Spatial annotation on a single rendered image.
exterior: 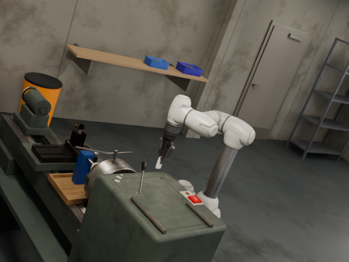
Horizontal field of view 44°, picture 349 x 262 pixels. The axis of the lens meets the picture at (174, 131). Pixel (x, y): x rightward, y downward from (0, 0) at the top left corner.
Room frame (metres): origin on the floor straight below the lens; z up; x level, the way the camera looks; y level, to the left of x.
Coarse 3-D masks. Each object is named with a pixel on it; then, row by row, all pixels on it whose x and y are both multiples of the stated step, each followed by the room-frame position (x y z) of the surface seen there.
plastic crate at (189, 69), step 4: (180, 64) 6.12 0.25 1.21; (184, 64) 6.27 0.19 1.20; (188, 64) 6.31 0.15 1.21; (192, 64) 6.35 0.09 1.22; (176, 68) 6.16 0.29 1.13; (180, 68) 6.09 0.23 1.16; (184, 68) 6.02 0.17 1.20; (188, 68) 6.06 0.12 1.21; (192, 68) 6.09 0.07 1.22; (196, 68) 6.34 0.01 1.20; (184, 72) 6.04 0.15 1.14; (188, 72) 6.07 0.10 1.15; (192, 72) 6.12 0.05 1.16; (196, 72) 6.16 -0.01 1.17; (200, 72) 6.20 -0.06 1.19
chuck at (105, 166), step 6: (102, 162) 2.29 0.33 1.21; (108, 162) 2.30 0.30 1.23; (120, 162) 2.33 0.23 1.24; (96, 168) 2.26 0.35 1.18; (102, 168) 2.25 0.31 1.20; (108, 168) 2.25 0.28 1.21; (132, 168) 2.36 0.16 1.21; (90, 174) 2.24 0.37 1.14; (96, 174) 2.23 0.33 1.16; (90, 180) 2.22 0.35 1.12; (84, 186) 2.25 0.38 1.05; (90, 186) 2.20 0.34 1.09; (90, 192) 2.19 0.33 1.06
